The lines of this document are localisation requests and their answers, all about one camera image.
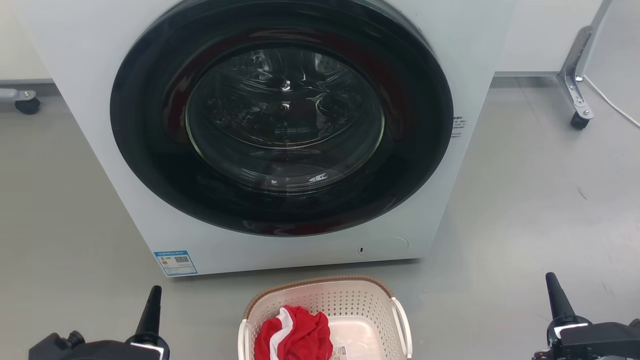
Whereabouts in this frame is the short grey metal bracket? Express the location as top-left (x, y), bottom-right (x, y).
top-left (0, 88), bottom-right (38, 103)

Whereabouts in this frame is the white front-load washing machine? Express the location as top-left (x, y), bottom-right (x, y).
top-left (18, 0), bottom-right (519, 277)

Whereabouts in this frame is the blue energy label sticker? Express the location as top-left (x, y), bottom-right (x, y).
top-left (153, 250), bottom-right (198, 277)

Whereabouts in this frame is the thin white cable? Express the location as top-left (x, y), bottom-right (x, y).
top-left (582, 74), bottom-right (640, 129)

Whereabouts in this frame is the cream perforated plastic laundry basket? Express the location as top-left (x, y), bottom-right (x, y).
top-left (237, 275), bottom-right (413, 360)

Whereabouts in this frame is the red and white garment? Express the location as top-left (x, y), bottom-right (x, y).
top-left (253, 305), bottom-right (334, 360)

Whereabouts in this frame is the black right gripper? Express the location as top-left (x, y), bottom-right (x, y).
top-left (531, 272), bottom-right (640, 360)

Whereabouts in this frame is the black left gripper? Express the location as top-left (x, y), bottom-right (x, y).
top-left (28, 285), bottom-right (171, 360)

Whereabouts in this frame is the tall grey metal stand leg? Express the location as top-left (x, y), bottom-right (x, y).
top-left (556, 0), bottom-right (615, 120)

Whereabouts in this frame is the round black washing machine door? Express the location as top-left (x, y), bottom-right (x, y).
top-left (109, 0), bottom-right (455, 238)

